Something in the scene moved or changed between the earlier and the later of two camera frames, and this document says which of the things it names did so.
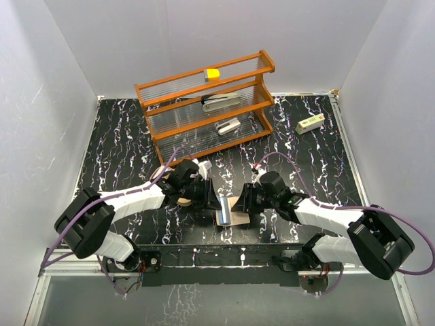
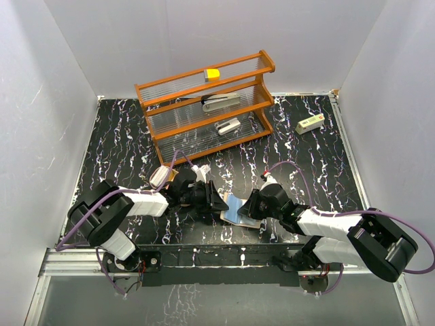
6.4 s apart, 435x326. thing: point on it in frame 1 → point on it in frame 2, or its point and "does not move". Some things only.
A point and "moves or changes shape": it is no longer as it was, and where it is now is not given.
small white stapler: [228, 126] does not move
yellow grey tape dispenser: [211, 75] does not move
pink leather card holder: [236, 218] moves or changes shape
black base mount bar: [276, 264] does not move
